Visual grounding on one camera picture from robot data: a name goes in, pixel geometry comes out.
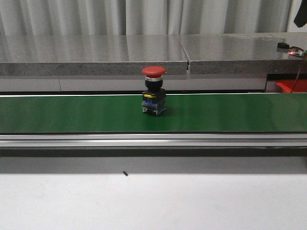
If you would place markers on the grey stone counter slab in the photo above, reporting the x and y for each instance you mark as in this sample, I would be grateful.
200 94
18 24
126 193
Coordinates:
94 55

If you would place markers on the red plastic bin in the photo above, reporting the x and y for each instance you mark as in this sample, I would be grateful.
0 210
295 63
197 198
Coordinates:
288 86

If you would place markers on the black plug connector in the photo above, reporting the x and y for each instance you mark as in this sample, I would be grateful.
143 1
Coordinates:
283 45

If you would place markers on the grey pleated curtain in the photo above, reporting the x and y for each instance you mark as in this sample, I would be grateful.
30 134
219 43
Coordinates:
142 17

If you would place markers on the small green circuit board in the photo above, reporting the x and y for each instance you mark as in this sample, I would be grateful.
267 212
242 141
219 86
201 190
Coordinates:
295 51

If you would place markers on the aluminium conveyor side rail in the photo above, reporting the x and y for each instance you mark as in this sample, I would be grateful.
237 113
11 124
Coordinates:
223 140

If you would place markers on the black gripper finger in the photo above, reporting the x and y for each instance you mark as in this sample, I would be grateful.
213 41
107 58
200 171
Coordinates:
301 16

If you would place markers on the green conveyor belt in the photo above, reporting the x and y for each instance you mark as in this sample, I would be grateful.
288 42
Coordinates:
256 112

